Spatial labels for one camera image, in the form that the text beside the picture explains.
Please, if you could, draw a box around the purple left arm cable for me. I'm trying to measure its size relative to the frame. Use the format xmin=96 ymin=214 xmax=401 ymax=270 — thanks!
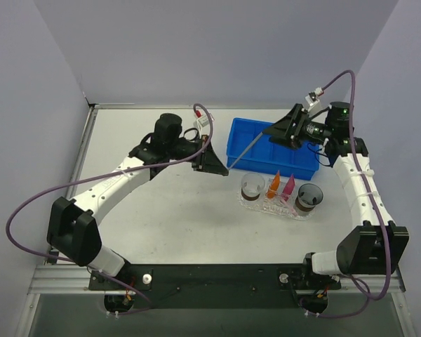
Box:
xmin=6 ymin=103 xmax=217 ymax=315

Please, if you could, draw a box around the orange toothpaste tube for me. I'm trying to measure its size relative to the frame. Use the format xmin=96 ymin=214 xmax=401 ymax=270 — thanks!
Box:
xmin=266 ymin=171 xmax=281 ymax=199

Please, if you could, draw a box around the blue tinted cup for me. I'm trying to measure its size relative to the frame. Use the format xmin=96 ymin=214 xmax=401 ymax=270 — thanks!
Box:
xmin=295 ymin=183 xmax=323 ymax=216

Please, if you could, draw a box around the blue plastic divided bin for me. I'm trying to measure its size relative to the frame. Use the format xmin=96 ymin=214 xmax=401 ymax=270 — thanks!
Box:
xmin=226 ymin=118 xmax=320 ymax=180

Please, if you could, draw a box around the pink toothbrush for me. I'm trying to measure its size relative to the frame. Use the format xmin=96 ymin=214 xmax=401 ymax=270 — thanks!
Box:
xmin=280 ymin=194 xmax=298 ymax=216

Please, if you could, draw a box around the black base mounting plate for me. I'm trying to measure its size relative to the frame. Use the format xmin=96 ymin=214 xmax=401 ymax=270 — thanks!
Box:
xmin=89 ymin=263 xmax=341 ymax=309

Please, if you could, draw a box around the pink toothpaste tube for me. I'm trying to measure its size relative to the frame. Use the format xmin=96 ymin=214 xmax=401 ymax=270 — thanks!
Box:
xmin=282 ymin=174 xmax=295 ymax=196

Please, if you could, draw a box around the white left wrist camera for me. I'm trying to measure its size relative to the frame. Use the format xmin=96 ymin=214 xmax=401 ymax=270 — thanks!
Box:
xmin=194 ymin=111 xmax=215 ymax=132

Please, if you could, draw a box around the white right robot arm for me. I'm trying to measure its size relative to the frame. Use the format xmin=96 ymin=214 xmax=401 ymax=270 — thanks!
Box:
xmin=263 ymin=102 xmax=410 ymax=276

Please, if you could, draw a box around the clear textured oval tray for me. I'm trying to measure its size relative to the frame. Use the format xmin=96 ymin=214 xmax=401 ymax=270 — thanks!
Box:
xmin=239 ymin=182 xmax=316 ymax=221

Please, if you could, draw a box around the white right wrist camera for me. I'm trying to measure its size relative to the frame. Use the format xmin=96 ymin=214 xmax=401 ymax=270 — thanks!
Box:
xmin=304 ymin=87 xmax=324 ymax=114

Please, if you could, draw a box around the clear textured acrylic stand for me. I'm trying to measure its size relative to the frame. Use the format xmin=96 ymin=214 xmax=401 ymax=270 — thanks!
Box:
xmin=262 ymin=179 xmax=296 ymax=218

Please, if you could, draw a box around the grey toothbrush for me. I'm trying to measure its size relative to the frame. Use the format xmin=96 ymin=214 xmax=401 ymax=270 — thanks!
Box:
xmin=228 ymin=132 xmax=263 ymax=171

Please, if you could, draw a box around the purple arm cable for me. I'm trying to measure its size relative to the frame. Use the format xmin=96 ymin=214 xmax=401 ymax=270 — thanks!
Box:
xmin=301 ymin=70 xmax=394 ymax=319
xmin=6 ymin=103 xmax=217 ymax=315

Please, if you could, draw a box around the aluminium frame rail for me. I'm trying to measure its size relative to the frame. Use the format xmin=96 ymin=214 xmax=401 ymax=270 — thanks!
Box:
xmin=27 ymin=265 xmax=106 ymax=295

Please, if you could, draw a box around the clear cup brown band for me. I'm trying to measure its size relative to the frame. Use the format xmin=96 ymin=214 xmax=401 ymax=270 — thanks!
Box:
xmin=241 ymin=173 xmax=265 ymax=201

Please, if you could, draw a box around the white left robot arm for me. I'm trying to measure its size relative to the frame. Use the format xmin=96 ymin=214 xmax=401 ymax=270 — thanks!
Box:
xmin=47 ymin=113 xmax=229 ymax=289

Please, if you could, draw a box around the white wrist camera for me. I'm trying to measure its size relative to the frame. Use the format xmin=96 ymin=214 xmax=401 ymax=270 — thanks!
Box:
xmin=194 ymin=111 xmax=215 ymax=132
xmin=304 ymin=87 xmax=324 ymax=114

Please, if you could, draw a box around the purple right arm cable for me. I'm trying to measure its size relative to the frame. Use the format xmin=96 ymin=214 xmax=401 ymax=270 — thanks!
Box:
xmin=301 ymin=70 xmax=394 ymax=319

